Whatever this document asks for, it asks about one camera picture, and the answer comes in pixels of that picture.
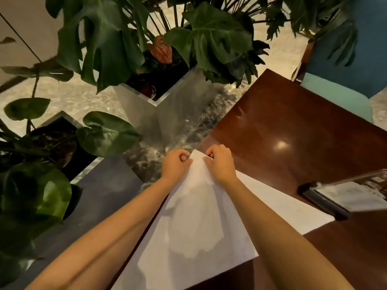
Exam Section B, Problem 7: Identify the white cloth napkin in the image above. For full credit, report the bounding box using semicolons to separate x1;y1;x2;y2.
111;149;336;290

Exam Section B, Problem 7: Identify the large green monstera plant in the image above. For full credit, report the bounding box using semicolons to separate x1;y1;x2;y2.
45;0;271;94

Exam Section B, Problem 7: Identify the round-leaf green plant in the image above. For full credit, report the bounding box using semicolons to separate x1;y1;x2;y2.
0;36;143;288

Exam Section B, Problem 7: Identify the red anthurium flower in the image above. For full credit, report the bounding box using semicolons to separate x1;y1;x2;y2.
148;35;173;64

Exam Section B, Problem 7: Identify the silver square planter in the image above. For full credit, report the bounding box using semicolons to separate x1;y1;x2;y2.
113;66;233;154

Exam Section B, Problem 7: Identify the dark grey ledge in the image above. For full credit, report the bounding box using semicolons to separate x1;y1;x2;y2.
0;156;144;290

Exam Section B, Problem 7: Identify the teal upholstered chair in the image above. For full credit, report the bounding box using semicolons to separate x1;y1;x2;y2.
291;0;387;124

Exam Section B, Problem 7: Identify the person's left forearm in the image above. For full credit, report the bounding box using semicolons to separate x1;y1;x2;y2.
26;177;173;290

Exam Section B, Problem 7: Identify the person's right forearm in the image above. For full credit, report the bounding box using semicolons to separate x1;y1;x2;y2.
223;178;355;290

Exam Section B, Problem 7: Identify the clear acrylic menu stand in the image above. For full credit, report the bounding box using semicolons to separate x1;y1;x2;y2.
298;169;387;221

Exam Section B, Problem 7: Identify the split-leaf green plant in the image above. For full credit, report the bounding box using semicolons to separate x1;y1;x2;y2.
265;0;359;67

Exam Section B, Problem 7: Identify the person's right hand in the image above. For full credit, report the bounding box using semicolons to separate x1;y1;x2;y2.
203;144;240;187

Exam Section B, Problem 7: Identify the dark square planter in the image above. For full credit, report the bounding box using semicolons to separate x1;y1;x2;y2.
29;111;105;185

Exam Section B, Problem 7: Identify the person's left hand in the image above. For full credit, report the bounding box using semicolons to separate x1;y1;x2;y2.
160;148;194;187

